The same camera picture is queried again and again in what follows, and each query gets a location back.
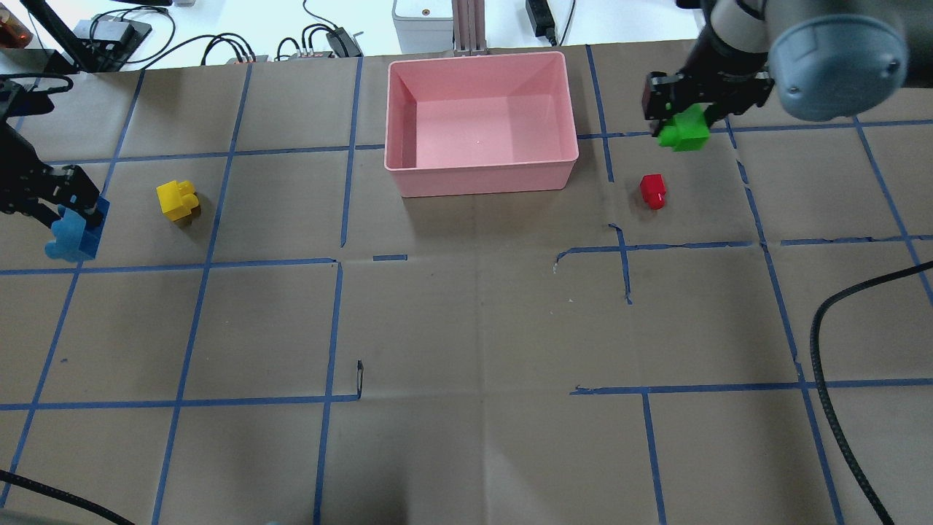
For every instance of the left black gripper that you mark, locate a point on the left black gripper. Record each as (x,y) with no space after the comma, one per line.
(28,191)

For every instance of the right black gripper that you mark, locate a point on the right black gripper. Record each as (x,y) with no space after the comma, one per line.
(705,65)

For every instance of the blue toy block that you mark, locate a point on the blue toy block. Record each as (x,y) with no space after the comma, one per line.
(73,240)

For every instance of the green toy block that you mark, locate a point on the green toy block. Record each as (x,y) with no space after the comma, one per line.
(686,131)

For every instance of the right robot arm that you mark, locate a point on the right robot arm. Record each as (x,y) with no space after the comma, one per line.
(823,59)

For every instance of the pink plastic box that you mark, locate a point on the pink plastic box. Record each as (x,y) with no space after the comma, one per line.
(480,125)

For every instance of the yellow toy block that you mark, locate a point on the yellow toy block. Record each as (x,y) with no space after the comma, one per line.
(177,199)

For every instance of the red toy block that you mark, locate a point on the red toy block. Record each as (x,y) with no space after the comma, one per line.
(653,191)

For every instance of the black power adapter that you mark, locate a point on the black power adapter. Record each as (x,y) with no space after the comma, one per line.
(541,19)

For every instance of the brown paper table cover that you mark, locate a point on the brown paper table cover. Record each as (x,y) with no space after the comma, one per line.
(311,347)

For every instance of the white square device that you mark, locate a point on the white square device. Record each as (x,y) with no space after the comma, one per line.
(423,26)

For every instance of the black usb hub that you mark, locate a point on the black usb hub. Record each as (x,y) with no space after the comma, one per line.
(342,44)

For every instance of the black box with cables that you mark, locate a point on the black box with cables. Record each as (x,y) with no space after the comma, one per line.
(110,37)

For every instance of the aluminium frame post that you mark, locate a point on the aluminium frame post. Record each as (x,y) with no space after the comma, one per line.
(469,33)

